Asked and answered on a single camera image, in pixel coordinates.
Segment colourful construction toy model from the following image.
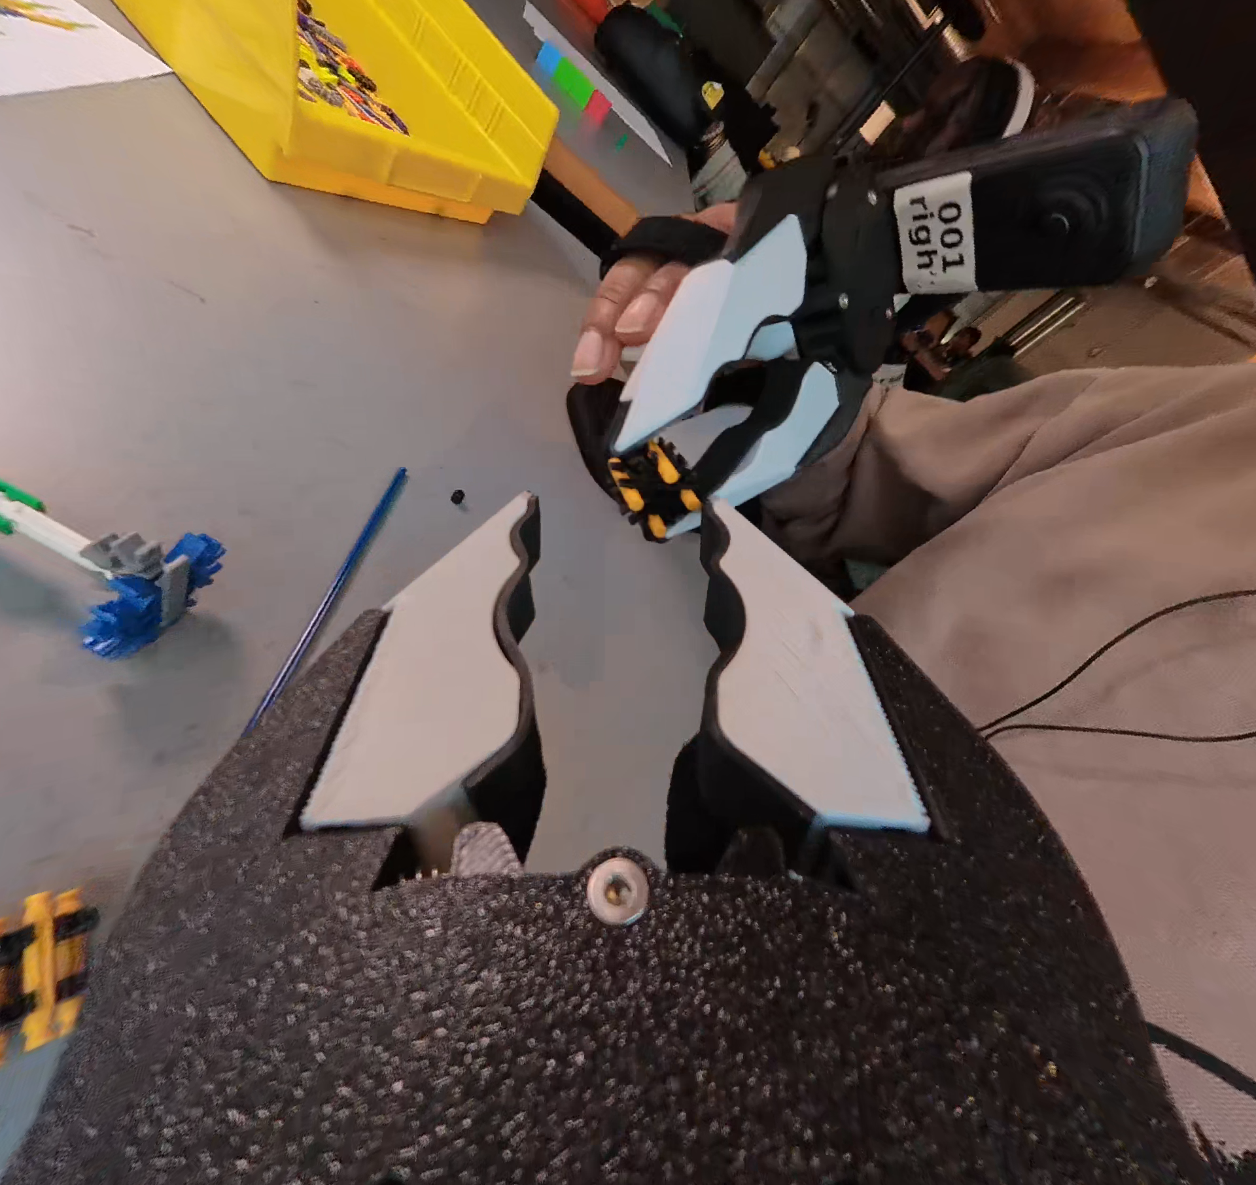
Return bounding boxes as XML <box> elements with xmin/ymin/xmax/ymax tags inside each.
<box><xmin>0</xmin><ymin>478</ymin><xmax>228</xmax><ymax>661</ymax></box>

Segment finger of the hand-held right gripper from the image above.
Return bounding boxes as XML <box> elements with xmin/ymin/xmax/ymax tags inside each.
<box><xmin>609</xmin><ymin>213</ymin><xmax>813</xmax><ymax>457</ymax></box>
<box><xmin>677</xmin><ymin>358</ymin><xmax>844</xmax><ymax>511</ymax></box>

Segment black bag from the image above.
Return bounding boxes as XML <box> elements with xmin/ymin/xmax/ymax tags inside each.
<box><xmin>593</xmin><ymin>2</ymin><xmax>711</xmax><ymax>158</ymax></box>

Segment dark object with white rim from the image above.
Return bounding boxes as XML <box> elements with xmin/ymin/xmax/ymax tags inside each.
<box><xmin>911</xmin><ymin>54</ymin><xmax>1039</xmax><ymax>143</ymax></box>

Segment person's beige trouser legs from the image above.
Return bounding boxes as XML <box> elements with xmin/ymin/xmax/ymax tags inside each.
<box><xmin>848</xmin><ymin>507</ymin><xmax>1256</xmax><ymax>1185</ymax></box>

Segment person's right hand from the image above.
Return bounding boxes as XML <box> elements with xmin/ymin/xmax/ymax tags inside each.
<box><xmin>572</xmin><ymin>201</ymin><xmax>739</xmax><ymax>384</ymax></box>

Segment pile of toy pieces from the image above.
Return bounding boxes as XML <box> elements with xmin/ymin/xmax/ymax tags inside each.
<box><xmin>295</xmin><ymin>0</ymin><xmax>412</xmax><ymax>137</ymax></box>

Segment thin black cable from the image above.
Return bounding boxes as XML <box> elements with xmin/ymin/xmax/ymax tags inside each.
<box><xmin>981</xmin><ymin>588</ymin><xmax>1256</xmax><ymax>746</ymax></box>

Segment thin blue rod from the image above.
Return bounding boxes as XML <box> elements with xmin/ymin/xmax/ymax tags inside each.
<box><xmin>244</xmin><ymin>465</ymin><xmax>410</xmax><ymax>733</ymax></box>

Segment white board with coloured squares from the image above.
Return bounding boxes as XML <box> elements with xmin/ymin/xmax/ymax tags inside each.
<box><xmin>522</xmin><ymin>0</ymin><xmax>675</xmax><ymax>168</ymax></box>

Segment yellow plastic parts bin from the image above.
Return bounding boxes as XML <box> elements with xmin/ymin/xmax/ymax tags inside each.
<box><xmin>49</xmin><ymin>0</ymin><xmax>562</xmax><ymax>224</ymax></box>

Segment printed instruction sheet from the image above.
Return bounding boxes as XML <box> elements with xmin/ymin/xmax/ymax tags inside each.
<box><xmin>0</xmin><ymin>0</ymin><xmax>176</xmax><ymax>99</ymax></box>

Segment metal bars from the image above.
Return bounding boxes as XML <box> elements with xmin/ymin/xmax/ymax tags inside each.
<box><xmin>981</xmin><ymin>290</ymin><xmax>1093</xmax><ymax>354</ymax></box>

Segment black yellow toy wheel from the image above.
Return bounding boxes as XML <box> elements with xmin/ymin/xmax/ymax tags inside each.
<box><xmin>0</xmin><ymin>887</ymin><xmax>102</xmax><ymax>1059</ymax></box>
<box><xmin>606</xmin><ymin>440</ymin><xmax>707</xmax><ymax>544</ymax></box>

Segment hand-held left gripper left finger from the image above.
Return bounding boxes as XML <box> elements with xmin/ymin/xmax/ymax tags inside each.
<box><xmin>297</xmin><ymin>490</ymin><xmax>548</xmax><ymax>833</ymax></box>

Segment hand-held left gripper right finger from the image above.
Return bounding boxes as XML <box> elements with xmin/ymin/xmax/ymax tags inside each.
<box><xmin>695</xmin><ymin>498</ymin><xmax>934</xmax><ymax>835</ymax></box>

